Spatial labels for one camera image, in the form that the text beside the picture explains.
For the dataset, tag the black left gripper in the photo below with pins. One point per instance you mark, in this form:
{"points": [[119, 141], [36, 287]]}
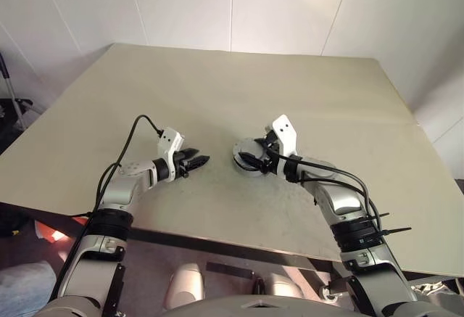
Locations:
{"points": [[179, 166]]}

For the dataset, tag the black folding cart silver tube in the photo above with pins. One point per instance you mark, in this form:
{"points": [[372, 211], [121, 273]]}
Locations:
{"points": [[5, 114]]}

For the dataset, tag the red orange object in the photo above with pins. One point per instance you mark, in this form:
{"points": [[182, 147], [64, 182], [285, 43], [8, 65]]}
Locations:
{"points": [[54, 237]]}

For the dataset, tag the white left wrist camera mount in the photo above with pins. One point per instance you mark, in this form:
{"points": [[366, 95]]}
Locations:
{"points": [[170, 141]]}

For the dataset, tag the grey caster wheel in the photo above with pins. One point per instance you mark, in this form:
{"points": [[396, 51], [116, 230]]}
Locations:
{"points": [[330, 292]]}

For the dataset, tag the flat black strip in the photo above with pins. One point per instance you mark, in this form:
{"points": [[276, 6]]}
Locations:
{"points": [[228, 269]]}

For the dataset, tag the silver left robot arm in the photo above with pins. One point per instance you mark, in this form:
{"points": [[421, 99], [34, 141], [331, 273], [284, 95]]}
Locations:
{"points": [[119, 193]]}

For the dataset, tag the grey robot torso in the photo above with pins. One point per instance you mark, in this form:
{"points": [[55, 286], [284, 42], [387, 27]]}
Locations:
{"points": [[253, 308]]}

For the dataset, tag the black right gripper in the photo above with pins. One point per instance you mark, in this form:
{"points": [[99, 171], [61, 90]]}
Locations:
{"points": [[271, 150]]}

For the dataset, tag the white tangled clutter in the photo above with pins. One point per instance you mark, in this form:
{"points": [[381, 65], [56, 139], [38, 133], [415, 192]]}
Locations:
{"points": [[435, 288]]}

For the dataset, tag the large rounded beige shape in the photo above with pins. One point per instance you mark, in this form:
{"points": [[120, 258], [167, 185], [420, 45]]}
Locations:
{"points": [[185, 284]]}

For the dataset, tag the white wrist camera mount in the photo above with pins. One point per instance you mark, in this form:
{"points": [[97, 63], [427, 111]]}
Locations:
{"points": [[170, 141], [284, 128]]}

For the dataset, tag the small rounded beige shape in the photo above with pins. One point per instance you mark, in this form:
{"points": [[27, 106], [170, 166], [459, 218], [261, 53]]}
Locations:
{"points": [[282, 286]]}

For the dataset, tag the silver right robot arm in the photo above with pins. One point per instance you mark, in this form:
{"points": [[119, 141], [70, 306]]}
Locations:
{"points": [[340, 197]]}

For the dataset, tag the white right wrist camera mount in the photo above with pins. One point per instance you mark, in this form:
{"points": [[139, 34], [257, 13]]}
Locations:
{"points": [[284, 128]]}

